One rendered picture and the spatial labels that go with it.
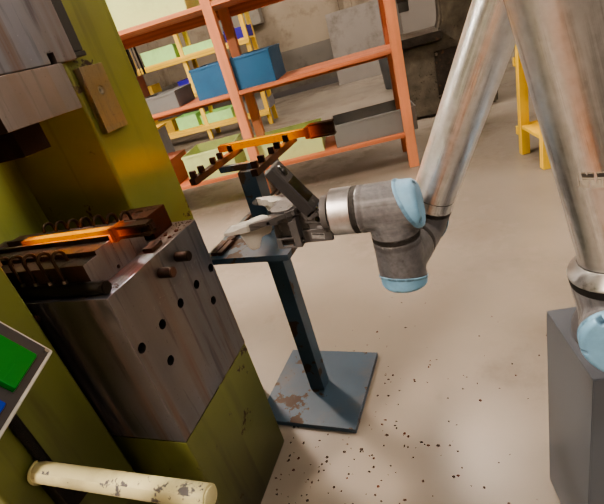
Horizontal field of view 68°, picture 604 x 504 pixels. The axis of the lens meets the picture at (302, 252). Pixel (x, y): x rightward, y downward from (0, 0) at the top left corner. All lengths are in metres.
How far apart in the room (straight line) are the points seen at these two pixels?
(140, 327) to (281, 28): 9.84
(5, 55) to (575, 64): 0.94
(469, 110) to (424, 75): 4.63
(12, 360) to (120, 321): 0.33
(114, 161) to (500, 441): 1.45
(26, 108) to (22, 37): 0.14
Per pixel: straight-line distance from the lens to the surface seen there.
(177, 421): 1.22
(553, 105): 0.67
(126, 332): 1.06
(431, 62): 5.44
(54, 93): 1.11
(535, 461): 1.63
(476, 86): 0.83
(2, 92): 1.03
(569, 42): 0.65
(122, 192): 1.39
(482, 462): 1.62
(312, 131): 1.45
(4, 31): 1.08
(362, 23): 10.18
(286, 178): 0.84
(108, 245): 1.11
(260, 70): 3.91
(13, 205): 1.58
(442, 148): 0.87
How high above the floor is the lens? 1.30
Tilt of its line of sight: 26 degrees down
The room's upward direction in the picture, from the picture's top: 17 degrees counter-clockwise
